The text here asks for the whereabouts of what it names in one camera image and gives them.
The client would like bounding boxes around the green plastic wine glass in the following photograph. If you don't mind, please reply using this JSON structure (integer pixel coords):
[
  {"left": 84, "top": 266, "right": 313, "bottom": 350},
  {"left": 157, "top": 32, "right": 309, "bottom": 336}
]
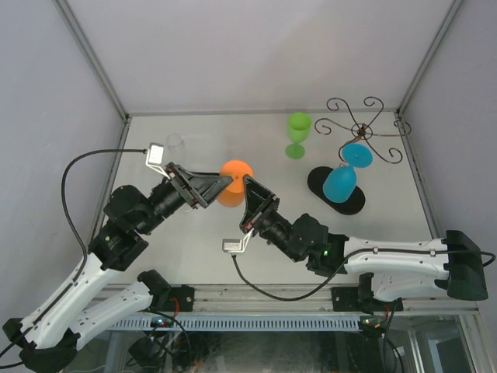
[{"left": 285, "top": 113, "right": 312, "bottom": 159}]

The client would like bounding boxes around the blue slotted cable duct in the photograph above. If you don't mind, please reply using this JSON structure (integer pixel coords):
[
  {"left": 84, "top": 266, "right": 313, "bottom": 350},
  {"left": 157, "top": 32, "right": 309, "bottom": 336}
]
[{"left": 108, "top": 315, "right": 360, "bottom": 332}]

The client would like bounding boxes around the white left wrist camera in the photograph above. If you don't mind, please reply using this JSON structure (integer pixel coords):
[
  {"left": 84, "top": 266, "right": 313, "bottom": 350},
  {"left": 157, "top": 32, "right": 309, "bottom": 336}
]
[{"left": 145, "top": 143, "right": 171, "bottom": 180}]

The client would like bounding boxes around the black left camera cable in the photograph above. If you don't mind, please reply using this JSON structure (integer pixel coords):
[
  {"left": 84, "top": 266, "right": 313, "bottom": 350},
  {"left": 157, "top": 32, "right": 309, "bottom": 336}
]
[{"left": 61, "top": 147, "right": 151, "bottom": 269}]

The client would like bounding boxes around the clear champagne flute back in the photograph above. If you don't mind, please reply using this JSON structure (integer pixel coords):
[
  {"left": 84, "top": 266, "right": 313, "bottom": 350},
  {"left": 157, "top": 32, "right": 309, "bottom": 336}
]
[{"left": 165, "top": 133, "right": 186, "bottom": 166}]

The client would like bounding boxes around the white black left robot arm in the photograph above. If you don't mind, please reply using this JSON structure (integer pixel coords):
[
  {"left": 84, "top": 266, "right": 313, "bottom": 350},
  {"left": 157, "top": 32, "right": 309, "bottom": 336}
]
[{"left": 2, "top": 163, "right": 233, "bottom": 372}]

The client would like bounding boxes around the orange plastic wine glass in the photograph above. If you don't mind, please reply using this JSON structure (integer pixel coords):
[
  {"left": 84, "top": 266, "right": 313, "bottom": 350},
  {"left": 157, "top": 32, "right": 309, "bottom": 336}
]
[{"left": 217, "top": 159, "right": 254, "bottom": 207}]

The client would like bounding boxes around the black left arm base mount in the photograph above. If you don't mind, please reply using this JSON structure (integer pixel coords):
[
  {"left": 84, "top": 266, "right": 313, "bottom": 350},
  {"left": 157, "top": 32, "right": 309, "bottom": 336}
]
[{"left": 155, "top": 284, "right": 195, "bottom": 315}]

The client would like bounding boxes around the blue plastic wine glass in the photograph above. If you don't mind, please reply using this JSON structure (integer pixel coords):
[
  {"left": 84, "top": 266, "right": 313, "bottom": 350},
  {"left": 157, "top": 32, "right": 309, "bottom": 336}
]
[{"left": 322, "top": 143, "right": 373, "bottom": 203}]

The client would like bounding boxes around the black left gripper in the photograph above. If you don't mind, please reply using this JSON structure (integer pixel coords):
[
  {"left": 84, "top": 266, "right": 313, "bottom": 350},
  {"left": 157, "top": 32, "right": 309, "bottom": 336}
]
[{"left": 136, "top": 162, "right": 233, "bottom": 235}]

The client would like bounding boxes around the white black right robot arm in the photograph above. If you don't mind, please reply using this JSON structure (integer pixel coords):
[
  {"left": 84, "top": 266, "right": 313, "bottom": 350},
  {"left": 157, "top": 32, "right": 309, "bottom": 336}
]
[{"left": 240, "top": 176, "right": 488, "bottom": 310}]

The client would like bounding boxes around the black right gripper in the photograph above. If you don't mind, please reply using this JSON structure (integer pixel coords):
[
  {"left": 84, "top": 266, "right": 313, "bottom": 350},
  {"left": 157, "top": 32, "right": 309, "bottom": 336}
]
[{"left": 239, "top": 176, "right": 302, "bottom": 264}]

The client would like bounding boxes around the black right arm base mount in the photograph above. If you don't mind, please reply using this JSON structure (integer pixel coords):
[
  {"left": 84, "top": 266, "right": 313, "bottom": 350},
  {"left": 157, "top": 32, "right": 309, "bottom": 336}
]
[{"left": 331, "top": 287, "right": 404, "bottom": 314}]

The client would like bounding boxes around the aluminium front frame rail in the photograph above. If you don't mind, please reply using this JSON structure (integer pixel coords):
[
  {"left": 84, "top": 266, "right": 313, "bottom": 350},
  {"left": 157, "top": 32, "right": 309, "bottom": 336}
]
[{"left": 81, "top": 282, "right": 479, "bottom": 315}]

